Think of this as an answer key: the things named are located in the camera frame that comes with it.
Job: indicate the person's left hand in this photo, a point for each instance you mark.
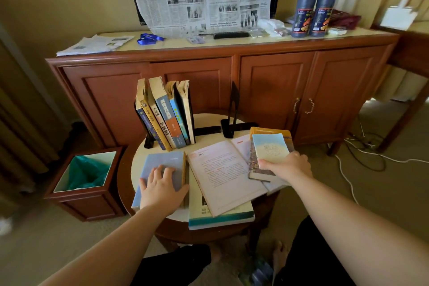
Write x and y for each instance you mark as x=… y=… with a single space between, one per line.
x=164 y=195

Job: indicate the person's right hand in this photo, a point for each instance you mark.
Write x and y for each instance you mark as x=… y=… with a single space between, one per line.
x=288 y=168

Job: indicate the small white blue book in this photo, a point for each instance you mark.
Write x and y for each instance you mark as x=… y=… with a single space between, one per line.
x=269 y=148

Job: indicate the lavender cover book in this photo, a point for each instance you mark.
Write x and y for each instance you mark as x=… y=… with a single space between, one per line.
x=161 y=161

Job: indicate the large white teal textbook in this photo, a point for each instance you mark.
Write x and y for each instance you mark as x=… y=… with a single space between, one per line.
x=201 y=218

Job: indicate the white page book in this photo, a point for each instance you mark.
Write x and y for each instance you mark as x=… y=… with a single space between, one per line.
x=221 y=178

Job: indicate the dark figure cover book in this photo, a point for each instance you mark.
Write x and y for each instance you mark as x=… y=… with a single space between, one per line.
x=149 y=128

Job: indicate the yellow picture storybook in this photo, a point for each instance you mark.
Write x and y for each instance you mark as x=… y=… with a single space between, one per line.
x=156 y=125

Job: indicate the teal orange cover book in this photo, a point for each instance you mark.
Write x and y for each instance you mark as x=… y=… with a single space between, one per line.
x=171 y=121

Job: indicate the yellowed blue cover book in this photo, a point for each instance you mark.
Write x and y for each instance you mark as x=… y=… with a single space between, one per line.
x=180 y=121

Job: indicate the black metal bookend rack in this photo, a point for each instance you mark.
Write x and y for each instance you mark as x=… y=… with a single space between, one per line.
x=207 y=131

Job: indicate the grey cover book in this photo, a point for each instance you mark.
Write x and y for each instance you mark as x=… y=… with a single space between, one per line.
x=186 y=111

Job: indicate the person's right forearm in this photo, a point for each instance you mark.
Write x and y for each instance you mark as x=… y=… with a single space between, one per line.
x=352 y=228

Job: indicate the person's left forearm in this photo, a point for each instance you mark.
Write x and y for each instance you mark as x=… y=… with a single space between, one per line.
x=110 y=255

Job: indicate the person's right leg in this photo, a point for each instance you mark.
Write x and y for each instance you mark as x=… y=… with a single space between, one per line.
x=308 y=262

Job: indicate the wooden trash bin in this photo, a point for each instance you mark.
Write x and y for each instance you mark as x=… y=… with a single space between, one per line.
x=83 y=205

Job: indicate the green bin liner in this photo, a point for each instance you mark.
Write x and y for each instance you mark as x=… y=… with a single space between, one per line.
x=85 y=173

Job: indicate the round wooden table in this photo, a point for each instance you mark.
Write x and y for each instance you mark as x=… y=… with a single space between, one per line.
x=214 y=121

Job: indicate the blue slipper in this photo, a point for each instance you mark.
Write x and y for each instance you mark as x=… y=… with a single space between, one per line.
x=261 y=277

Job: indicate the wooden sideboard cabinet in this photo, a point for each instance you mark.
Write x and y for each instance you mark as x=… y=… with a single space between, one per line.
x=100 y=101

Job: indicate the small clear packet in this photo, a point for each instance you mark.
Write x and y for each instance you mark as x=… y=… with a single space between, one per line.
x=282 y=31

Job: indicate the black remote control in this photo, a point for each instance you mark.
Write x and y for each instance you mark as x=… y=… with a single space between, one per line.
x=231 y=35

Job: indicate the white plastic bag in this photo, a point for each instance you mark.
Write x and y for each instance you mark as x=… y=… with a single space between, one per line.
x=269 y=24

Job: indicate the small white box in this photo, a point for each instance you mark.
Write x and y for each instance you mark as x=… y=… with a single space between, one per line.
x=337 y=31

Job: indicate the dark blue red-capped bottle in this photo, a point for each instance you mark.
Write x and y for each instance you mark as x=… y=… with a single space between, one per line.
x=303 y=11
x=322 y=11

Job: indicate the small lavender packet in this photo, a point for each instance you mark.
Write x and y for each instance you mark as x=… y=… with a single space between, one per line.
x=196 y=39

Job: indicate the dark red bag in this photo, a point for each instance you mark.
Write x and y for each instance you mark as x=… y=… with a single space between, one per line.
x=347 y=21

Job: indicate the beige curtain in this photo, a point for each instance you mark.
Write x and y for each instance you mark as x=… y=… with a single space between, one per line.
x=20 y=128

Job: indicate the white sheer curtain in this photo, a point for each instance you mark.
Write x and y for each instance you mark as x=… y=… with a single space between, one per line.
x=5 y=227

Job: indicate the folded newspaper pile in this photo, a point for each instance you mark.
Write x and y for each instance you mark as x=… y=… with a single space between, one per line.
x=94 y=45

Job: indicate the wooden side desk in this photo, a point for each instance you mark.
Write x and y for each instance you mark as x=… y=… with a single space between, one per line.
x=409 y=54

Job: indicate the white tissue box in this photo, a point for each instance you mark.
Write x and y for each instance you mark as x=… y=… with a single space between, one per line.
x=399 y=17

